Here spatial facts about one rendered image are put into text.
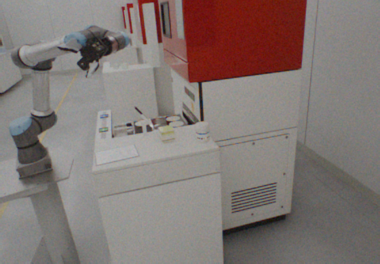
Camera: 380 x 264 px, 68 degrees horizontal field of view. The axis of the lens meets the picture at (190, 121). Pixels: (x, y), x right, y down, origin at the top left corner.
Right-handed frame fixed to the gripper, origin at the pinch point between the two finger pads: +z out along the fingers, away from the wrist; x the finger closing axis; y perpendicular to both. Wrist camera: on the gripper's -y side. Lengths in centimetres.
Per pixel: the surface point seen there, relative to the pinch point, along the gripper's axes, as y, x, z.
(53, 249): -120, 58, 0
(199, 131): -2, 58, -38
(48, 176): -76, 23, -7
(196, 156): -7, 65, -27
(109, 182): -36, 45, -2
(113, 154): -35, 37, -15
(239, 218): -49, 138, -70
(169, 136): -17, 50, -35
